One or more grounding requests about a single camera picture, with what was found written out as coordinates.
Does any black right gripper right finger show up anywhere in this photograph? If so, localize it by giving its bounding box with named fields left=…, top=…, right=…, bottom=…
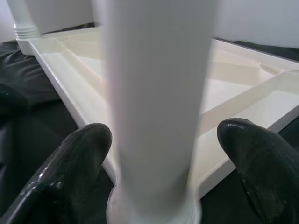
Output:
left=216, top=118, right=299, bottom=224

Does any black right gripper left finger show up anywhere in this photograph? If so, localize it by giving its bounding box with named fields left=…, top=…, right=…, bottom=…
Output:
left=3, top=123, right=113, bottom=224

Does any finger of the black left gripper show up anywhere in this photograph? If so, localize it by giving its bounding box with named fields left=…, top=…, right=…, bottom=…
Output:
left=0, top=84, right=28, bottom=115

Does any white plastic table top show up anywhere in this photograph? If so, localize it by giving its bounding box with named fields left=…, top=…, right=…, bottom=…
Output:
left=16, top=24, right=299, bottom=206

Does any white plastic table leg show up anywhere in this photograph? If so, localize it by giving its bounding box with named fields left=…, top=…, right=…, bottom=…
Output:
left=6, top=0, right=41, bottom=42
left=90, top=0, right=221, bottom=224

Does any black table cloth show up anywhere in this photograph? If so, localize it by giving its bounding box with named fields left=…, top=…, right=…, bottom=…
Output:
left=0, top=22, right=299, bottom=224

